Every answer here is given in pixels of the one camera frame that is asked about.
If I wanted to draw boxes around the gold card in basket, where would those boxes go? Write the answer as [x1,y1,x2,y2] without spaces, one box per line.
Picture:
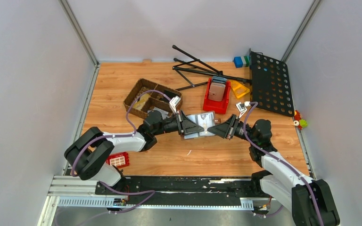
[132,93,150,111]

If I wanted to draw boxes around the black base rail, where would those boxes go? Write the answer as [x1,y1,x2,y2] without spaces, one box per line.
[48,168,282,210]

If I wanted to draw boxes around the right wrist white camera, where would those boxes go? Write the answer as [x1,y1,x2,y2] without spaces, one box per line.
[236,101,250,119]

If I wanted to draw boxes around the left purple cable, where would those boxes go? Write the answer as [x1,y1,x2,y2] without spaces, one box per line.
[71,89,172,178]

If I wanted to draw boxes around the pink wallet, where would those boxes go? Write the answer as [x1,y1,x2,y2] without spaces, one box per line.
[208,82,226,102]

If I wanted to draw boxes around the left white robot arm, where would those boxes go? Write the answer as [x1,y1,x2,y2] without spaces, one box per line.
[64,110,204,194]

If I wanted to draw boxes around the red white small tray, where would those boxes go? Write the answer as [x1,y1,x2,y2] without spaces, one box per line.
[106,152,130,168]

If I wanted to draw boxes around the blue green toy block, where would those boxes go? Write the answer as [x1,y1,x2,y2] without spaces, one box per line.
[233,56,251,68]

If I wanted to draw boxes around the wrist white camera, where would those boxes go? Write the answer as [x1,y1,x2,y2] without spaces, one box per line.
[236,101,250,119]
[169,96,181,114]

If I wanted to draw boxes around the black card in basket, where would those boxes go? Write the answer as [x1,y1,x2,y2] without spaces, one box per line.
[163,89,181,99]

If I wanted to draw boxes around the red plastic bin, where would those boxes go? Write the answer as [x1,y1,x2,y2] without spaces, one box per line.
[202,78,231,114]

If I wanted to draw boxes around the woven wicker basket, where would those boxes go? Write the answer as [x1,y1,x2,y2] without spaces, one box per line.
[123,78,182,119]

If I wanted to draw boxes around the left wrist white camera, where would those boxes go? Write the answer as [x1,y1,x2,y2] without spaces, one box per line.
[169,96,181,114]

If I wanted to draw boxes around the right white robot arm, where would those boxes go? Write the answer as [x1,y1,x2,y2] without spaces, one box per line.
[207,115,340,226]

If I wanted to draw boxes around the black folded tripod stand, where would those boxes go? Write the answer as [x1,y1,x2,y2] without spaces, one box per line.
[172,45,252,91]

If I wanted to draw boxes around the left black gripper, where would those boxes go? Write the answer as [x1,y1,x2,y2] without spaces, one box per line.
[154,110,205,137]

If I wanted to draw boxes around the yellow plastic frame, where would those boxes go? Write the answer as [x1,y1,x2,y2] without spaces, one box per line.
[230,81,250,99]

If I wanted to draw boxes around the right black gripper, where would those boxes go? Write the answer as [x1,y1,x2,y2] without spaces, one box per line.
[206,114,257,145]

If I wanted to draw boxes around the red green toy pieces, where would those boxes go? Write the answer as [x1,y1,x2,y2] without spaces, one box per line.
[293,110,308,130]

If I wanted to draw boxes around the black perforated metal tray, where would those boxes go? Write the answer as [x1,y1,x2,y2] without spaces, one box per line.
[249,50,295,117]

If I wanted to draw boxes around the silver card in basket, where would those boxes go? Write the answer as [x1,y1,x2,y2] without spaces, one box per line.
[148,107,168,115]

